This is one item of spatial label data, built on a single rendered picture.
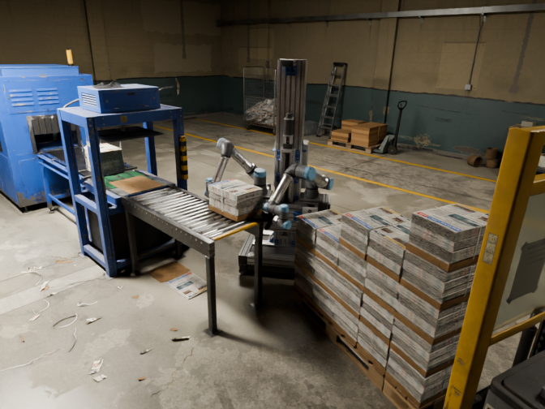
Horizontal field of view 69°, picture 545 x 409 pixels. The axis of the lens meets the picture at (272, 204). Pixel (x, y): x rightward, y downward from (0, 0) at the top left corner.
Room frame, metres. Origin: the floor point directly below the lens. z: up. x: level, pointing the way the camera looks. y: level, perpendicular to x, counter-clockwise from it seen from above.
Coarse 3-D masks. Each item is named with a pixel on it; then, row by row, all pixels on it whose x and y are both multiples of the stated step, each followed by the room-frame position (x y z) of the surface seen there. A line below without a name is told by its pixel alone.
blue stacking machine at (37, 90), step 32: (0, 64) 5.69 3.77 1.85; (32, 64) 5.92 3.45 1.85; (0, 96) 4.85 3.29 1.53; (32, 96) 5.10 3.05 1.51; (64, 96) 5.37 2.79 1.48; (0, 128) 4.88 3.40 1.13; (32, 128) 5.97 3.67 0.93; (0, 160) 5.13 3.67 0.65; (32, 160) 4.99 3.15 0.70; (32, 192) 4.94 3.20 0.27; (64, 192) 5.22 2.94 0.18
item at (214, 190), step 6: (228, 180) 3.29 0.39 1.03; (234, 180) 3.30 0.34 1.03; (210, 186) 3.13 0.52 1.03; (216, 186) 3.12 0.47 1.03; (222, 186) 3.13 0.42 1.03; (228, 186) 3.14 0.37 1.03; (210, 192) 3.14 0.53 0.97; (216, 192) 3.08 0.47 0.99; (210, 198) 3.15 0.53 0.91; (216, 198) 3.09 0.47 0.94; (210, 204) 3.14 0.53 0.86; (216, 204) 3.09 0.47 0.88
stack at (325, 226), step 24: (312, 216) 3.01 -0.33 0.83; (336, 216) 3.01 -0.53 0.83; (312, 240) 2.79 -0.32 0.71; (336, 240) 2.56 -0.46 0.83; (312, 264) 2.77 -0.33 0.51; (336, 264) 2.51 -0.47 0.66; (360, 264) 2.30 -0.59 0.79; (312, 288) 2.77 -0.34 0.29; (336, 288) 2.51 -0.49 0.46; (384, 288) 2.09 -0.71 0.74; (336, 312) 2.47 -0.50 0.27; (360, 312) 2.25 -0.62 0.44; (384, 312) 2.06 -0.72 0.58; (336, 336) 2.45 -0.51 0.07; (360, 336) 2.22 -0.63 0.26; (384, 336) 2.04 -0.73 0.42; (384, 360) 2.01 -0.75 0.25
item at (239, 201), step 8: (232, 192) 2.97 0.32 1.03; (240, 192) 2.97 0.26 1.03; (248, 192) 2.99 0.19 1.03; (256, 192) 3.05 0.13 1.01; (232, 200) 2.94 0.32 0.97; (240, 200) 2.93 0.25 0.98; (248, 200) 2.98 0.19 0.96; (256, 200) 3.05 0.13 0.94; (232, 208) 2.95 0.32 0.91; (240, 208) 2.92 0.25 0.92; (248, 208) 2.98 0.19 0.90; (256, 208) 3.05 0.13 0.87
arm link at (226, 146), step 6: (222, 144) 3.47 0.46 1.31; (228, 144) 3.46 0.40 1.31; (222, 150) 3.43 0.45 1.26; (228, 150) 3.43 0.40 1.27; (222, 156) 3.41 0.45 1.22; (228, 156) 3.42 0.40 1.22; (222, 162) 3.41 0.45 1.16; (222, 168) 3.40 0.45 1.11; (216, 174) 3.39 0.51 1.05; (222, 174) 3.42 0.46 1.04; (216, 180) 3.38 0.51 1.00
